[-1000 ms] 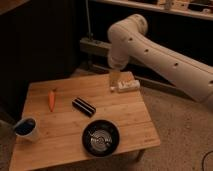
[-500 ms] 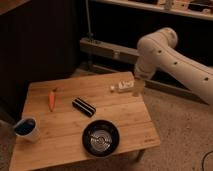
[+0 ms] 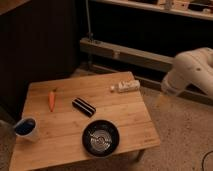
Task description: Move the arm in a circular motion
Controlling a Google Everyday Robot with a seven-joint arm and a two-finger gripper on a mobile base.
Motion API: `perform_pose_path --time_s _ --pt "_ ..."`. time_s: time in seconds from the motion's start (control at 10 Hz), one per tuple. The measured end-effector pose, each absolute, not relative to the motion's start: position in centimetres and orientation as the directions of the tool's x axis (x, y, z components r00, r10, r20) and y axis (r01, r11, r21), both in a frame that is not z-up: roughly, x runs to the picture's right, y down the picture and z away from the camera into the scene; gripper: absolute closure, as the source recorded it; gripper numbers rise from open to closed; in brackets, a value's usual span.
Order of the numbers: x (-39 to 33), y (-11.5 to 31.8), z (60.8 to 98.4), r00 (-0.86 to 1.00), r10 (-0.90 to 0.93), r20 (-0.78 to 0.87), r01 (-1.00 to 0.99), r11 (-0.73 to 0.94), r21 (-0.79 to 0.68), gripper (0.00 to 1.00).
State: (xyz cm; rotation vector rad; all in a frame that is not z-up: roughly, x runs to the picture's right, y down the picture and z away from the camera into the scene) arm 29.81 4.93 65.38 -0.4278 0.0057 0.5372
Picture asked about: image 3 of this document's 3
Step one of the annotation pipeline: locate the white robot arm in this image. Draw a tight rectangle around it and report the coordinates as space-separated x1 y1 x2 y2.
161 47 213 100

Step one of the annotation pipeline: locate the small clear plastic bottle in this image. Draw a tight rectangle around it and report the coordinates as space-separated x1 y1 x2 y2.
110 80 140 93

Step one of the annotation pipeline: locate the black striped rectangular block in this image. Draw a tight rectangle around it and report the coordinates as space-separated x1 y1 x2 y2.
72 98 96 117

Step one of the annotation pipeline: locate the grey metal beam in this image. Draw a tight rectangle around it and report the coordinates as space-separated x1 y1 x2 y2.
80 37 173 72

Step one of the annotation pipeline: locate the black round bowl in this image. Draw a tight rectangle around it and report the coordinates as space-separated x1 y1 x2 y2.
82 120 120 157

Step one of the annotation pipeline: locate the vertical metal pole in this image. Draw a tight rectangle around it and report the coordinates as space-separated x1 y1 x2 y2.
86 0 93 41

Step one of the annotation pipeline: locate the wooden low table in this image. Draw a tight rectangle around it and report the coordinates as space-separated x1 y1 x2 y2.
9 72 160 171

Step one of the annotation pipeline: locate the orange carrot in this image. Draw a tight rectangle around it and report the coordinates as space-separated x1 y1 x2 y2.
48 89 57 112

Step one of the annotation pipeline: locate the white cup blue inside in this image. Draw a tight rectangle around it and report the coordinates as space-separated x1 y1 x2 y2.
13 118 39 142

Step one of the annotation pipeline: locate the black cable on floor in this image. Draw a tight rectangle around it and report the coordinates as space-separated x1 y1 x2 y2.
200 150 213 171

